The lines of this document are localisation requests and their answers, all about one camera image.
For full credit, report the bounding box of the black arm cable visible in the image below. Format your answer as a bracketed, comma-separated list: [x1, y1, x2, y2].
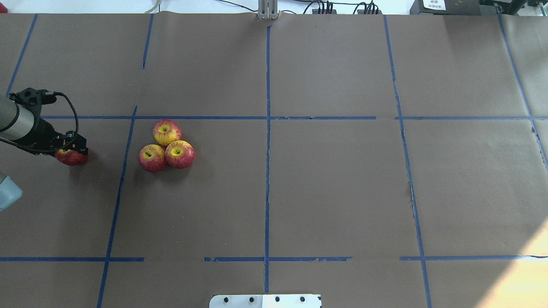
[13, 92, 80, 155]

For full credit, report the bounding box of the carried red yellow apple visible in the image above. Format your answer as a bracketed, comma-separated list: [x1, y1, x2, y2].
[54, 149, 88, 166]

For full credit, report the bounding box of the white camera pillar with base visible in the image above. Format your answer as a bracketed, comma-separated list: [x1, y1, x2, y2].
[209, 293, 322, 308]

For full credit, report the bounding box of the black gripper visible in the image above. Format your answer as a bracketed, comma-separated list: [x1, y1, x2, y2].
[30, 120, 88, 155]

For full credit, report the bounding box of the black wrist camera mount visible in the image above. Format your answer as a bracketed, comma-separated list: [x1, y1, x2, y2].
[9, 88, 57, 107]

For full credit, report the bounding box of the red yellow apple near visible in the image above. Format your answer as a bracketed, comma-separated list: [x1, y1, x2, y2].
[165, 140, 195, 169]

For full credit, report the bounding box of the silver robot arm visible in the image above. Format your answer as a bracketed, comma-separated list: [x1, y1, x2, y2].
[0, 88, 89, 166]

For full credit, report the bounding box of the red yellow apple far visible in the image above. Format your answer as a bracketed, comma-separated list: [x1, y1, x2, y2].
[152, 119, 182, 148]

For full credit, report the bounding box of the aluminium frame post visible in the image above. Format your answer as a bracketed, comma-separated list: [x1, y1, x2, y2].
[257, 0, 280, 20]

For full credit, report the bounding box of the red yellow apple left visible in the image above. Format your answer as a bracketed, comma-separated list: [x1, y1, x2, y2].
[138, 144, 167, 173]

